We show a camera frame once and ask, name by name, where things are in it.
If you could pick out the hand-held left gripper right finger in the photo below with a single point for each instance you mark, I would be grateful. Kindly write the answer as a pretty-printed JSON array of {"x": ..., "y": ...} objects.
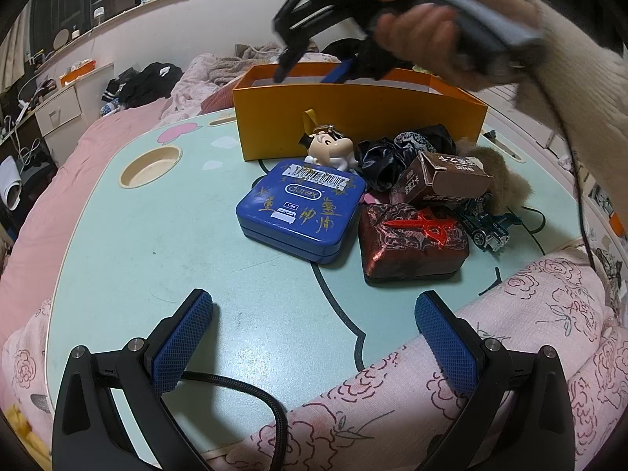
[{"x": 444, "y": 338}]

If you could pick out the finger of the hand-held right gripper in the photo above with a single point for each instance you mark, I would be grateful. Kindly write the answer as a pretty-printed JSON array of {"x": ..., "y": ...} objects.
[
  {"x": 338, "y": 73},
  {"x": 292, "y": 44}
]

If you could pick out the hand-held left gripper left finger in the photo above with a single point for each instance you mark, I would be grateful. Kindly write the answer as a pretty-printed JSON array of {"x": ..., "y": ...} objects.
[{"x": 184, "y": 338}]

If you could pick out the orange cardboard box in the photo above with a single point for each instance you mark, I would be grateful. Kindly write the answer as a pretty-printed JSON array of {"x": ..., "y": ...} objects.
[{"x": 368, "y": 113}]

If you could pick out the red black patterned box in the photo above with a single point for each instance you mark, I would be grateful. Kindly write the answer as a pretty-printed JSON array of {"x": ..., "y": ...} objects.
[{"x": 407, "y": 250}]

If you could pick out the black leather lace garment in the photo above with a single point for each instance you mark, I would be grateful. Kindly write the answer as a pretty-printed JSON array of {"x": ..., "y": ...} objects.
[{"x": 378, "y": 162}]

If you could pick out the teal toy car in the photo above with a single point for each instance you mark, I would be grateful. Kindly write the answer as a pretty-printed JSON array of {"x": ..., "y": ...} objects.
[{"x": 490, "y": 230}]

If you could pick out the blue tin box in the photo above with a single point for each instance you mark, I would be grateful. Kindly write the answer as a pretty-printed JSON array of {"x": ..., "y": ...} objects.
[{"x": 294, "y": 211}]

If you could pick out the brown drink carton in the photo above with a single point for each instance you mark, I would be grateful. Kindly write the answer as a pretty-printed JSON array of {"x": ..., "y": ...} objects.
[{"x": 456, "y": 181}]

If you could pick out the brown white furry tail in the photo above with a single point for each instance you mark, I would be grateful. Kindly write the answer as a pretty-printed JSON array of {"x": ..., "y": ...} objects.
[{"x": 510, "y": 186}]

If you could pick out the person's right forearm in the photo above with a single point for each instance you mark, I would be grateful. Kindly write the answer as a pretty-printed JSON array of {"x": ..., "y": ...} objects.
[{"x": 579, "y": 88}]

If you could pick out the person's right hand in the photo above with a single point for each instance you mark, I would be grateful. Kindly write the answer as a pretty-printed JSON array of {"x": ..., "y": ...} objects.
[{"x": 417, "y": 29}]

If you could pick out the black clothes pile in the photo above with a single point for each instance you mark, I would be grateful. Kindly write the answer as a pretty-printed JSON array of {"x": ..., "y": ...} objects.
[
  {"x": 147, "y": 81},
  {"x": 338, "y": 48}
]

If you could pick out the beige knit blanket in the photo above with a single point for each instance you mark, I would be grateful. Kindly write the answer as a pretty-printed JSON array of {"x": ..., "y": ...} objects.
[{"x": 260, "y": 51}]

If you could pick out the pink fluffy blanket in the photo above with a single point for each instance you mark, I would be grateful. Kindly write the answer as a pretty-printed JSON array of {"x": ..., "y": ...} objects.
[{"x": 201, "y": 78}]

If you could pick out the pink floral blanket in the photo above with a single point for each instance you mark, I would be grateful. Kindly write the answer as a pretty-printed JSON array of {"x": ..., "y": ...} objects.
[{"x": 539, "y": 304}]

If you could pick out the white louvered doors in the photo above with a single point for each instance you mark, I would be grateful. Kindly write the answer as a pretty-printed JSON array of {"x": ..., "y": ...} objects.
[{"x": 535, "y": 122}]

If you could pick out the yellow cloth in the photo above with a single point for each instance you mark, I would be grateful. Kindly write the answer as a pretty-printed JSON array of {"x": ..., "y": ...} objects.
[{"x": 22, "y": 431}]

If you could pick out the pink bed sheet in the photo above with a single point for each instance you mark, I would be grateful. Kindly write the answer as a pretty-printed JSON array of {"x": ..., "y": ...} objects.
[{"x": 73, "y": 181}]

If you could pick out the orange tissue box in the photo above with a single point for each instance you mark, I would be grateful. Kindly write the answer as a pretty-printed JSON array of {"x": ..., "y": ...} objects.
[{"x": 78, "y": 74}]

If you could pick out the round mirror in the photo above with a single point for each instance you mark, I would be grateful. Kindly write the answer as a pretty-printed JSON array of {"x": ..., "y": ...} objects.
[{"x": 61, "y": 39}]

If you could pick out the white slipper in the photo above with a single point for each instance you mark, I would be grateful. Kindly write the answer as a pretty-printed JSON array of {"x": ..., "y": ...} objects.
[{"x": 11, "y": 181}]

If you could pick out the white drawer cabinet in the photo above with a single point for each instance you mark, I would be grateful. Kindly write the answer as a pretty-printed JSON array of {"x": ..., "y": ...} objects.
[{"x": 59, "y": 108}]

